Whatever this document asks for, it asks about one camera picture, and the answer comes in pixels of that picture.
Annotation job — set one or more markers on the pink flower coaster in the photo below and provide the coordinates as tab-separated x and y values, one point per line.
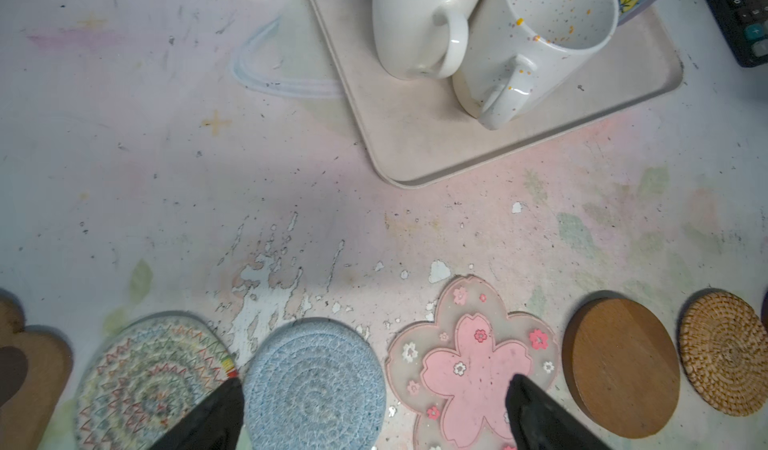
454	371

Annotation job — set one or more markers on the black calculator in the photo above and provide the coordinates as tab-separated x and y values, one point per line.
743	24

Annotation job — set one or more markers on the grey blue woven coaster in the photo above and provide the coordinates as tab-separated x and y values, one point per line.
314	384

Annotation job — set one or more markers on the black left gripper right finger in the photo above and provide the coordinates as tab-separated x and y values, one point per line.
538	422

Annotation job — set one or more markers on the white mug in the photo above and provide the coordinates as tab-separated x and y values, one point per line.
519	51
421	38

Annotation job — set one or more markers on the white mug right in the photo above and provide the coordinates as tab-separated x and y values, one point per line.
519	51

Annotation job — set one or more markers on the paw print coaster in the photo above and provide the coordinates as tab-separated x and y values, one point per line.
35	368

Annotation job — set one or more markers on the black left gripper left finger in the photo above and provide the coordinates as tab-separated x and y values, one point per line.
215	423

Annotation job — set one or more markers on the white mug left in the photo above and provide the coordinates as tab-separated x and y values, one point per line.
421	38

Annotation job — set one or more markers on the dark brown round coaster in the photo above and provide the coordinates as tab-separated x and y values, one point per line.
764	312

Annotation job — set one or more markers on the cork woven coaster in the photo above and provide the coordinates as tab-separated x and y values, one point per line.
723	350

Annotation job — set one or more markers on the white zigzag woven coaster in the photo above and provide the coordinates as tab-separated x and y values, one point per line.
146	379

